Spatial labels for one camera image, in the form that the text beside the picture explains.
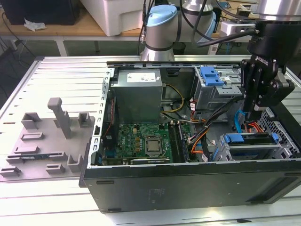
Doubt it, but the silver CPU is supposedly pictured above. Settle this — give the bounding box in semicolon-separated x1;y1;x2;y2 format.
146;140;160;153

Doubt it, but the yellow wire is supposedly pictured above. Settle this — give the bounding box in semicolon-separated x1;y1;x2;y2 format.
161;83;185;118

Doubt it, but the twisted red black fan wire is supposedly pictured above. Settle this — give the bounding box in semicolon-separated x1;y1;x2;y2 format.
103;97;117;142

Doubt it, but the grey metal drive cage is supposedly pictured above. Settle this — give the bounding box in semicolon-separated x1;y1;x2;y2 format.
191;67;245;113

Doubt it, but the orange power wire with connector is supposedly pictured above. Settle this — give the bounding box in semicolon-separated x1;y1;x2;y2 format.
244;120;269;137

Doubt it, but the black wire bundle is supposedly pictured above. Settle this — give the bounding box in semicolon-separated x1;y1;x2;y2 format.
188;96;245;144

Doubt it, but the CPU socket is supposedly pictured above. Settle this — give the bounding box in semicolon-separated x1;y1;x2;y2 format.
143;136;164;157

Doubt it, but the blue data wire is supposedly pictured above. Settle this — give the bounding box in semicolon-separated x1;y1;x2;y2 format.
235;109;247;135

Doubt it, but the metal disk bay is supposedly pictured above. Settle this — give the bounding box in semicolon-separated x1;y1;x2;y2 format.
211;131;297;162

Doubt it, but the orange flat data wire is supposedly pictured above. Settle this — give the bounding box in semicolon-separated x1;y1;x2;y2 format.
190;140;208;156

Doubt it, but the black open PC case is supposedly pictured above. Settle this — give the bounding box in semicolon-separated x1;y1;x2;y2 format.
79;60;301;214

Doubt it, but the black RAM slot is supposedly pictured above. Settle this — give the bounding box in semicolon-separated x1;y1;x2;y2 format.
176;122;189;163
168;121;179;163

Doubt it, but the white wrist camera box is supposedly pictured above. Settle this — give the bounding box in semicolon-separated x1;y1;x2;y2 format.
220;21;257;38

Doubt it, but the multicoloured power wire bundle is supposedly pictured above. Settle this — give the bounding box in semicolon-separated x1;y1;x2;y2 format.
190;98;206;124

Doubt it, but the grey power supply unit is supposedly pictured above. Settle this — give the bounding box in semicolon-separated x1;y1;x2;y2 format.
110;69;163;123

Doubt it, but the crumpled white tissue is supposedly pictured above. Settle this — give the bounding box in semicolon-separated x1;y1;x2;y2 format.
23;18;48;32

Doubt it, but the large black box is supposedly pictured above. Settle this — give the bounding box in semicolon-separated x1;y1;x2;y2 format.
2;0;80;25

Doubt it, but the black case fan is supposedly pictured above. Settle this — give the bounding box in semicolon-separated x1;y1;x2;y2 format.
103;96;119;151

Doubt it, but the wooden desk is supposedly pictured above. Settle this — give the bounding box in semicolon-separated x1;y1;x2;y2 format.
0;0;301;57

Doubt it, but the green RAM stick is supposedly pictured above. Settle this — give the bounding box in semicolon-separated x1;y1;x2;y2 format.
20;154;51;161

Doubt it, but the grey parts rack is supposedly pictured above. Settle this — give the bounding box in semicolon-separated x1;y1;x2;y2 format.
0;97;97;182

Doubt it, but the green motherboard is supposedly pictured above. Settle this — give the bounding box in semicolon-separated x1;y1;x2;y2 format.
101;121;205;165

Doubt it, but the blue plastic drive latch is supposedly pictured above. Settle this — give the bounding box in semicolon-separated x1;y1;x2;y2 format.
201;67;223;87

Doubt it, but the black graphics card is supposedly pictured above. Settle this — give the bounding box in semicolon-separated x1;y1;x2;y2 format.
130;157;171;165

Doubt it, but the white foam box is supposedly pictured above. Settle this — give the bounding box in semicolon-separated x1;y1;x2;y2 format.
81;0;151;37

